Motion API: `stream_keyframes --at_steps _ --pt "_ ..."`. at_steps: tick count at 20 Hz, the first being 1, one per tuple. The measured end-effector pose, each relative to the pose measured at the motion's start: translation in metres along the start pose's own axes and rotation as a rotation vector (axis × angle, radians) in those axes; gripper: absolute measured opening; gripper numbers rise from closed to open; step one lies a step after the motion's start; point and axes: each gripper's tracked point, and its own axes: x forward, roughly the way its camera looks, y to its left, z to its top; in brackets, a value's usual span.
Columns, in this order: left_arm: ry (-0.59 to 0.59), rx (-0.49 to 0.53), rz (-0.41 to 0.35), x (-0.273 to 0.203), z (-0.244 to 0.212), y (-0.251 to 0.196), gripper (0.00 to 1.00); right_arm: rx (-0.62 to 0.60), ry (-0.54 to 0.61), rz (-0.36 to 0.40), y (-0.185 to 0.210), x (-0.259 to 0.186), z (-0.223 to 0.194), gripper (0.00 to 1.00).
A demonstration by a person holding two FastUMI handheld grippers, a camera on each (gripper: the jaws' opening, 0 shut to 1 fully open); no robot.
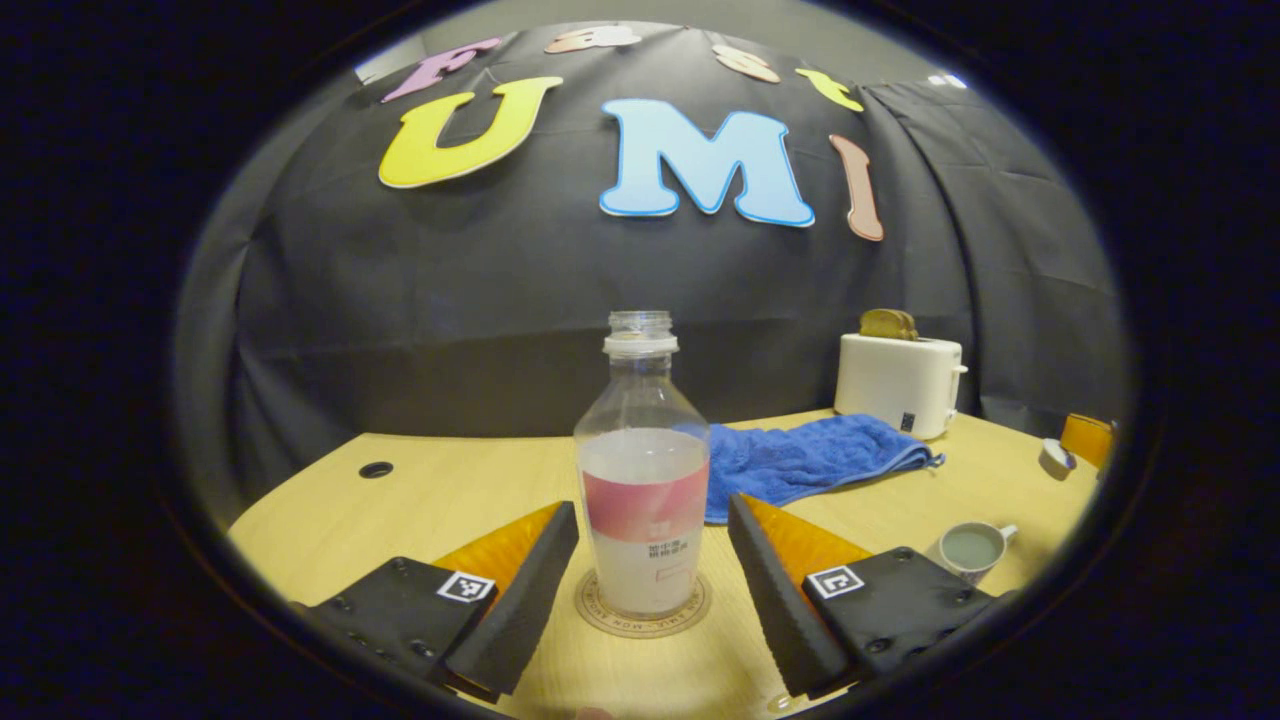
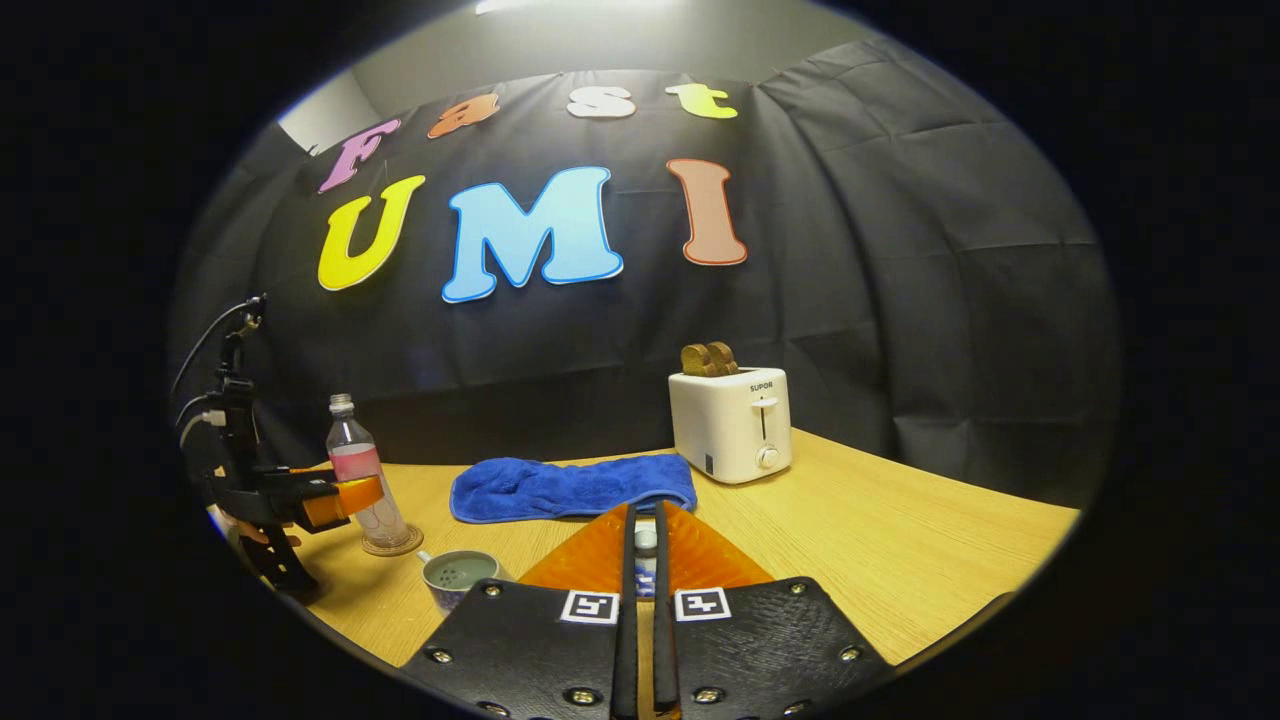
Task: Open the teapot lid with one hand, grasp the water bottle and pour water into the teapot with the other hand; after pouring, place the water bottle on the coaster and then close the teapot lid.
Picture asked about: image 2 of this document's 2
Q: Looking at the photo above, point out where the round wooden coaster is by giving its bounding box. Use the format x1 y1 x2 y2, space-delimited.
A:
361 524 425 558

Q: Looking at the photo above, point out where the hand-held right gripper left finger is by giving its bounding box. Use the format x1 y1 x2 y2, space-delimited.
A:
400 503 641 720

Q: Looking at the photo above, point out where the blue towel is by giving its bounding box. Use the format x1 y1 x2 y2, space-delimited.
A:
449 454 698 525

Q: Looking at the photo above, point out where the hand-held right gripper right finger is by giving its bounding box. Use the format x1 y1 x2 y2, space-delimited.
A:
652 500 896 720

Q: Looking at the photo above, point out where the ceiling light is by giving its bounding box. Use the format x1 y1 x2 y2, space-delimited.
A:
475 0 681 15

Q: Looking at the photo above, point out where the white toaster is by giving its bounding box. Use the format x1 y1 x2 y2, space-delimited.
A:
668 367 793 486

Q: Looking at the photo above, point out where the clear water bottle pink label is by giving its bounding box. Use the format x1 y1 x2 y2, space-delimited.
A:
326 393 411 549

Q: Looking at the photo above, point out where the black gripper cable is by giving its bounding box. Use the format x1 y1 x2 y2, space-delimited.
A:
170 298 263 401

